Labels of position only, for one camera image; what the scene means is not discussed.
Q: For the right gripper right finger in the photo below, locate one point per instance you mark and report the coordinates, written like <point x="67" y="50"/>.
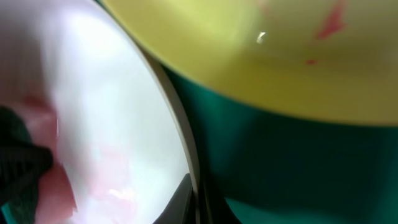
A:
<point x="213" y="207"/>

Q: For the green and pink sponge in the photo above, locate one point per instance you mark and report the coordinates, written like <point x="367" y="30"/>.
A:
<point x="35" y="188"/>

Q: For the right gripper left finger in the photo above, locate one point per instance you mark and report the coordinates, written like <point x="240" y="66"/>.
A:
<point x="181" y="207"/>

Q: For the teal serving tray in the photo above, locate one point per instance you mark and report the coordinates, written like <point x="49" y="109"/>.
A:
<point x="285" y="169"/>

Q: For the yellow-green plate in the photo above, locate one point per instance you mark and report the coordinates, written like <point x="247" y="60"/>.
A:
<point x="327" y="60"/>

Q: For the white plate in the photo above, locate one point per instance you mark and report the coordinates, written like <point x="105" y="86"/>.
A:
<point x="123" y="136"/>

